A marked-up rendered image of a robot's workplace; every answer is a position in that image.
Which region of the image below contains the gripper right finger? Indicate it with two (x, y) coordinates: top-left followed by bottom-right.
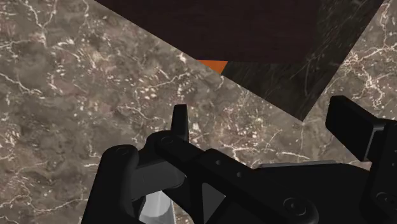
(324, 95), (397, 224)

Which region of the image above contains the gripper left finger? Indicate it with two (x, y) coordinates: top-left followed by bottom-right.
(81, 104), (319, 224)

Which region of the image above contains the orange object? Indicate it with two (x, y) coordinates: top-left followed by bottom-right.
(197, 59), (229, 75)

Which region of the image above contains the dark brown wooden table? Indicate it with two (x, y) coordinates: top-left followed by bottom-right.
(94, 0), (322, 65)

